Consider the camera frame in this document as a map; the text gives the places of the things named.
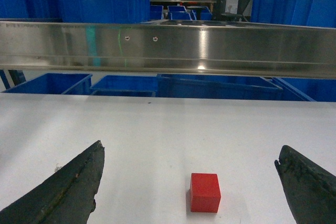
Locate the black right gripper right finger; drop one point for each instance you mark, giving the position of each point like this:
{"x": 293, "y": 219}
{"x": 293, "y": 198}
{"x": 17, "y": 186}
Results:
{"x": 309, "y": 189}

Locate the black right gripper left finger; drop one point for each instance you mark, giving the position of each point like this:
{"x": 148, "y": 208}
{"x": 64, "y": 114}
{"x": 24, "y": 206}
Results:
{"x": 67, "y": 196}

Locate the red magnetic cube block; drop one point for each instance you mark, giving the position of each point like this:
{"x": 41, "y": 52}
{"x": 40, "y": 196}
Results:
{"x": 205, "y": 194}

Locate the blue bin lower left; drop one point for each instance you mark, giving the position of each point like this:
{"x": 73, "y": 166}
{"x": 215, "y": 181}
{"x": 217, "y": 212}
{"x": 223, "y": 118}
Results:
{"x": 56, "y": 83}

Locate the blue bin lower middle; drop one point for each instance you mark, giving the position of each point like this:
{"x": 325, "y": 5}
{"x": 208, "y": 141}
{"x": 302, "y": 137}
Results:
{"x": 125, "y": 86}

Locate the blue bin lower right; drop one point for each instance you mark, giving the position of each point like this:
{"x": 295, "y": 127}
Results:
{"x": 217, "y": 87}

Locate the large blue bin upper right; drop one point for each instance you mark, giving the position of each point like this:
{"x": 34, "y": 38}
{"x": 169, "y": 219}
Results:
{"x": 314, "y": 13}

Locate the large blue bin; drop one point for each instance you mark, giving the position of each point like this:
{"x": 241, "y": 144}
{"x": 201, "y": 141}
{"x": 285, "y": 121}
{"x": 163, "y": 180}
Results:
{"x": 314, "y": 13}
{"x": 104, "y": 11}

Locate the large blue bin upper left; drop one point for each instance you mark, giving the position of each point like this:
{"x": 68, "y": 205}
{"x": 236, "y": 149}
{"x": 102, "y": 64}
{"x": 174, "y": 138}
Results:
{"x": 104, "y": 11}

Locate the stainless steel shelf rail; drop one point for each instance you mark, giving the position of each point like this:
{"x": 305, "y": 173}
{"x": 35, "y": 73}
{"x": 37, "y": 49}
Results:
{"x": 171, "y": 46}

